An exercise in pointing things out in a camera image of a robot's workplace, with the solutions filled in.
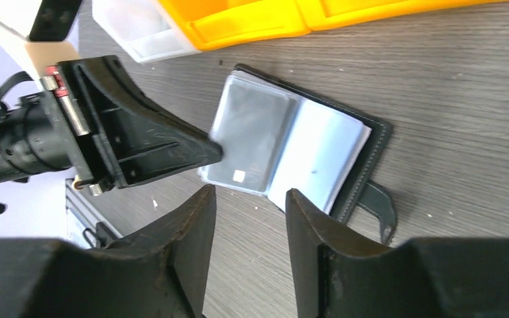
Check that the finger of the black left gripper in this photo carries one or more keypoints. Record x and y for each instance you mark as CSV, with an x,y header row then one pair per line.
x,y
114,133

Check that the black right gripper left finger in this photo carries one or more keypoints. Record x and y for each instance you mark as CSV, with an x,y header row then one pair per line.
x,y
158,271

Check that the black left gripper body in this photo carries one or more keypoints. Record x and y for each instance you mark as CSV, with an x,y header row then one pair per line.
x,y
49,131

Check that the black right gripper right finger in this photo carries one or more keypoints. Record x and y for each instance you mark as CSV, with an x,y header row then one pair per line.
x,y
338,272

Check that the dark grey credit card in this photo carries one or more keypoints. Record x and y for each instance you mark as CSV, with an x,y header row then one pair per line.
x,y
250,125

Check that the white plastic bin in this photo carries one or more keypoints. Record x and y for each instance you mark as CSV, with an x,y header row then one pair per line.
x,y
143,29

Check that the orange plastic bin left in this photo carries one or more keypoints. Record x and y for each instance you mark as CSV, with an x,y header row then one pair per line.
x,y
211,25

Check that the orange plastic bin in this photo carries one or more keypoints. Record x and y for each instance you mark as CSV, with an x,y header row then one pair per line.
x,y
324,15
211,25

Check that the orange plastic bin right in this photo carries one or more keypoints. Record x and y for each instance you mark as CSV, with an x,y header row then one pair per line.
x,y
324,15

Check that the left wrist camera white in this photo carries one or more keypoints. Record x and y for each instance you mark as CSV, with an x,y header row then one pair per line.
x,y
34,33

